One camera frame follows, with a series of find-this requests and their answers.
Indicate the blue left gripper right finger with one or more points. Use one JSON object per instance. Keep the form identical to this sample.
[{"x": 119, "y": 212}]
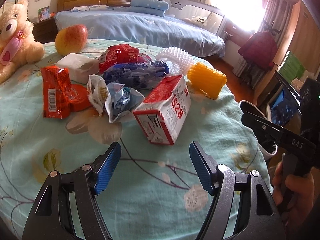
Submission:
[{"x": 205, "y": 166}]

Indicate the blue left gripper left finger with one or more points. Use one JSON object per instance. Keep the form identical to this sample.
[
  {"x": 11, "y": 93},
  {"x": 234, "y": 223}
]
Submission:
[{"x": 104, "y": 166}]

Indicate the red white milk carton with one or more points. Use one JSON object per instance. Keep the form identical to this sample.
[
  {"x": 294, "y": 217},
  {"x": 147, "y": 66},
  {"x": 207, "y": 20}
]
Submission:
[{"x": 163, "y": 112}]

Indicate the blue white wrapper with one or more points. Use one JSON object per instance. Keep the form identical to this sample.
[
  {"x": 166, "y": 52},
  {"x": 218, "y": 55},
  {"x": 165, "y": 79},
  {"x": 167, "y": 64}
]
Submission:
[{"x": 115, "y": 99}]

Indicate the yellow foam fruit net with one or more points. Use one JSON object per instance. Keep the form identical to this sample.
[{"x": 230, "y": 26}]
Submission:
[{"x": 207, "y": 79}]

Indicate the orange red snack wrapper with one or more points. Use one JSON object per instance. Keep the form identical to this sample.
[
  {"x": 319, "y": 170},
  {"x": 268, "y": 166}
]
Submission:
[{"x": 60, "y": 96}]

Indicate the dark blue plastic wrapper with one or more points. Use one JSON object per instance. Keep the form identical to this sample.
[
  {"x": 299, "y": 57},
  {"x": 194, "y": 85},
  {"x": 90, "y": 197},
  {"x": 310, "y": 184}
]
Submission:
[{"x": 136, "y": 75}]

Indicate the white foam block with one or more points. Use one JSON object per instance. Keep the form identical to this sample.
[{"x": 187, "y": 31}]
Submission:
[{"x": 80, "y": 67}]

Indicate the person's right hand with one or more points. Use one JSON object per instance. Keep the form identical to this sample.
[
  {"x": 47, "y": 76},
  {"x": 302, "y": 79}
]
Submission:
[{"x": 303, "y": 189}]

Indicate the black television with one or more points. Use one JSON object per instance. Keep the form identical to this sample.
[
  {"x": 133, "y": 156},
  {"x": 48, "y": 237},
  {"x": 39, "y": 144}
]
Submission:
[{"x": 282, "y": 103}]

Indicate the teal floral bedsheet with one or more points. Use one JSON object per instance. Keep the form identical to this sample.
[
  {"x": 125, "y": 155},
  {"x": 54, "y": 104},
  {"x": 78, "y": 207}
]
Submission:
[{"x": 154, "y": 192}]

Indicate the green storage boxes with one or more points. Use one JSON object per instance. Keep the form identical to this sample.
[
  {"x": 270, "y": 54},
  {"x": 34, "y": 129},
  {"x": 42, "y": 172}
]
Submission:
[{"x": 291, "y": 67}]

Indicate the white foam fruit net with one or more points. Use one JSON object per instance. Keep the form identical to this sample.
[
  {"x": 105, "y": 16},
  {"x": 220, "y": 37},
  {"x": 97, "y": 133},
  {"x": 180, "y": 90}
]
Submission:
[{"x": 178, "y": 60}]

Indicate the dark red hanging coat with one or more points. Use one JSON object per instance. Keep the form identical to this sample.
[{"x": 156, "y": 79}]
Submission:
[{"x": 260, "y": 49}]

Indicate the red snack bag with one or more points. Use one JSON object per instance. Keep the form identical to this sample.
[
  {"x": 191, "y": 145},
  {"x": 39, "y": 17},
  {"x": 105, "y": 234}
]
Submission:
[{"x": 121, "y": 53}]

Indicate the red yellow apple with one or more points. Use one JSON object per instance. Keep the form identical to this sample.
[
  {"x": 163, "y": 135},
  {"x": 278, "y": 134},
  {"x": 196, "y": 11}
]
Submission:
[{"x": 71, "y": 39}]

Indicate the beige curtain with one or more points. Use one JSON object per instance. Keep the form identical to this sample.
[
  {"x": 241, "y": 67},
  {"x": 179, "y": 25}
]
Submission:
[{"x": 279, "y": 12}]

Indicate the blue bed cover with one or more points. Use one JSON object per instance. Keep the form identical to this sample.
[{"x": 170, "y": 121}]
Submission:
[{"x": 116, "y": 23}]

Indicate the wooden nightstand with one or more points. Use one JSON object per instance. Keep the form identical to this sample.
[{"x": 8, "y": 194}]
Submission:
[{"x": 45, "y": 31}]

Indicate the cream teddy bear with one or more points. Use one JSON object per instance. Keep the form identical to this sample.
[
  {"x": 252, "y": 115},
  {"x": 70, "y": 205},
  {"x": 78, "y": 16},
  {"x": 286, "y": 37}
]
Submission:
[{"x": 18, "y": 45}]

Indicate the folded blue quilt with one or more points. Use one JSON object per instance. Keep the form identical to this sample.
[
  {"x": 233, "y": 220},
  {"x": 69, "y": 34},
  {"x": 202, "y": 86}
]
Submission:
[{"x": 152, "y": 7}]

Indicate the framed photo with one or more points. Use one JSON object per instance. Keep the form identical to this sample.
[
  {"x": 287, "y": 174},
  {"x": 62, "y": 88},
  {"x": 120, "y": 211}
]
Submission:
[{"x": 43, "y": 14}]

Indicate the white bed guard rail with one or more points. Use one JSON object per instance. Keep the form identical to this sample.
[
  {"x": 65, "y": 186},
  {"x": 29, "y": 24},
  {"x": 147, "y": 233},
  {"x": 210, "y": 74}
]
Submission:
[{"x": 200, "y": 14}]

